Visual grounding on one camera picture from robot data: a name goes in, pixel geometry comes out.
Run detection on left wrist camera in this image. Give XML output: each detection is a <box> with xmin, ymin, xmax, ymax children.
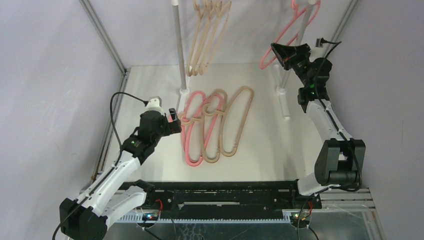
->
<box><xmin>146</xmin><ymin>96</ymin><xmax>166</xmax><ymax>116</ymax></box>

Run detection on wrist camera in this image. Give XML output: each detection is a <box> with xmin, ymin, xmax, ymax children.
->
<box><xmin>310</xmin><ymin>37</ymin><xmax>328</xmax><ymax>58</ymax></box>
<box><xmin>146</xmin><ymin>96</ymin><xmax>166</xmax><ymax>116</ymax></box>

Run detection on left circuit board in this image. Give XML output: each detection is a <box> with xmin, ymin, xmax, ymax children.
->
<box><xmin>136</xmin><ymin>198</ymin><xmax>164</xmax><ymax>230</ymax></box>

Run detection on left black cable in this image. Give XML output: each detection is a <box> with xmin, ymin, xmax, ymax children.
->
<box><xmin>109</xmin><ymin>92</ymin><xmax>149</xmax><ymax>157</ymax></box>

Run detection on right black cable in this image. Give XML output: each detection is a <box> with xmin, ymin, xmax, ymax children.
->
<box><xmin>296</xmin><ymin>38</ymin><xmax>363</xmax><ymax>240</ymax></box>

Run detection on right white rack foot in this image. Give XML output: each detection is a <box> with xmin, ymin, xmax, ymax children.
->
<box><xmin>273</xmin><ymin>64</ymin><xmax>291</xmax><ymax>120</ymax></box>

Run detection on aluminium frame post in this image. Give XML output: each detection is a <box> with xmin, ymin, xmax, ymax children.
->
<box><xmin>323</xmin><ymin>0</ymin><xmax>361</xmax><ymax>57</ymax></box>
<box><xmin>79</xmin><ymin>0</ymin><xmax>127</xmax><ymax>75</ymax></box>

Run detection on left grey rack pole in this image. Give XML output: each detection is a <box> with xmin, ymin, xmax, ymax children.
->
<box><xmin>171</xmin><ymin>0</ymin><xmax>186</xmax><ymax>89</ymax></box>

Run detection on black cable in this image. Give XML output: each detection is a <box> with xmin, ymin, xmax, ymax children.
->
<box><xmin>109</xmin><ymin>92</ymin><xmax>149</xmax><ymax>157</ymax></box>
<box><xmin>296</xmin><ymin>38</ymin><xmax>363</xmax><ymax>240</ymax></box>

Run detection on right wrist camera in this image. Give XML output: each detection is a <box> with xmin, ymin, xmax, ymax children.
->
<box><xmin>310</xmin><ymin>37</ymin><xmax>328</xmax><ymax>58</ymax></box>

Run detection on right grey rack pole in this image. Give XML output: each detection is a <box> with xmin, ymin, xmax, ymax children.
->
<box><xmin>279</xmin><ymin>0</ymin><xmax>317</xmax><ymax>90</ymax></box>

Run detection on circuit board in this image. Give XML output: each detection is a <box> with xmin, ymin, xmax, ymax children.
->
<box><xmin>136</xmin><ymin>198</ymin><xmax>164</xmax><ymax>230</ymax></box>
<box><xmin>290</xmin><ymin>205</ymin><xmax>313</xmax><ymax>229</ymax></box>

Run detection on right circuit board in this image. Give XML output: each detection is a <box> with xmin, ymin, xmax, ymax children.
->
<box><xmin>290</xmin><ymin>205</ymin><xmax>313</xmax><ymax>229</ymax></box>

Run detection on right aluminium frame post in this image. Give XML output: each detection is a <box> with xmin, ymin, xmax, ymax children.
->
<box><xmin>323</xmin><ymin>0</ymin><xmax>361</xmax><ymax>57</ymax></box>

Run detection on grey rack pole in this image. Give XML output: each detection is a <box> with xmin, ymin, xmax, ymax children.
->
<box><xmin>171</xmin><ymin>0</ymin><xmax>186</xmax><ymax>89</ymax></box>
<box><xmin>279</xmin><ymin>0</ymin><xmax>317</xmax><ymax>90</ymax></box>

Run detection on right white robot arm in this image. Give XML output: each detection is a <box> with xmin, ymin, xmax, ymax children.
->
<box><xmin>270</xmin><ymin>42</ymin><xmax>366</xmax><ymax>208</ymax></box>

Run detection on left aluminium frame post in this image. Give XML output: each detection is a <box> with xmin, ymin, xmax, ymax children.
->
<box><xmin>79</xmin><ymin>0</ymin><xmax>127</xmax><ymax>75</ymax></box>

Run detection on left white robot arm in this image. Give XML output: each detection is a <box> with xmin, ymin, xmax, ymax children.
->
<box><xmin>52</xmin><ymin>107</ymin><xmax>182</xmax><ymax>240</ymax></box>

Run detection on beige hanger middle table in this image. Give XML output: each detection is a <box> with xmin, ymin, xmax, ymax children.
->
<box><xmin>201</xmin><ymin>86</ymin><xmax>255</xmax><ymax>163</ymax></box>

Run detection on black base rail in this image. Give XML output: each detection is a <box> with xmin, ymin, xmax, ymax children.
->
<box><xmin>112</xmin><ymin>180</ymin><xmax>322</xmax><ymax>221</ymax></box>

